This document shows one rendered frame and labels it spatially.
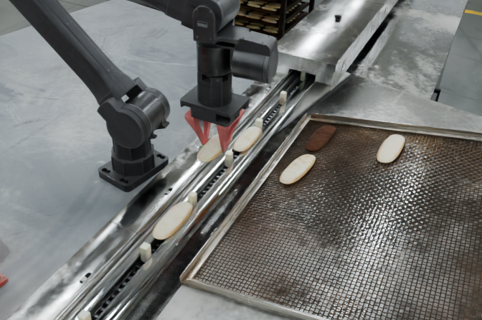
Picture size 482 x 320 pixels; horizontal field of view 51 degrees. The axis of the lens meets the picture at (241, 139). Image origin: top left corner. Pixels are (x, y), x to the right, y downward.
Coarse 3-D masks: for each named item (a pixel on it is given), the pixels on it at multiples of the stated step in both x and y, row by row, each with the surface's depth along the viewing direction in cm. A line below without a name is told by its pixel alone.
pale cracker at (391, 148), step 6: (390, 138) 94; (396, 138) 93; (402, 138) 94; (384, 144) 92; (390, 144) 92; (396, 144) 92; (402, 144) 92; (384, 150) 90; (390, 150) 90; (396, 150) 90; (378, 156) 90; (384, 156) 89; (390, 156) 89; (396, 156) 89; (384, 162) 88
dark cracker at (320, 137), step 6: (324, 126) 101; (330, 126) 101; (318, 132) 99; (324, 132) 98; (330, 132) 98; (312, 138) 97; (318, 138) 97; (324, 138) 97; (330, 138) 98; (306, 144) 96; (312, 144) 95; (318, 144) 95; (324, 144) 96; (312, 150) 95
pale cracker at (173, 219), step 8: (176, 208) 86; (184, 208) 86; (168, 216) 84; (176, 216) 85; (184, 216) 85; (160, 224) 83; (168, 224) 83; (176, 224) 83; (160, 232) 81; (168, 232) 82
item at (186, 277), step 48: (288, 144) 98; (432, 144) 92; (480, 144) 91; (288, 192) 85; (336, 192) 83; (432, 192) 80; (480, 192) 79; (288, 240) 74; (336, 240) 73; (384, 240) 72; (432, 240) 71; (480, 240) 70; (288, 288) 66; (384, 288) 65; (480, 288) 63
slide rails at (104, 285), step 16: (288, 80) 128; (304, 80) 129; (272, 96) 121; (256, 144) 104; (224, 160) 99; (240, 160) 100; (208, 176) 95; (224, 176) 95; (208, 192) 91; (192, 208) 88; (144, 240) 81; (128, 256) 78; (160, 256) 78; (112, 272) 75; (144, 272) 76; (96, 288) 73; (128, 288) 73; (80, 304) 70; (96, 304) 71; (112, 304) 71
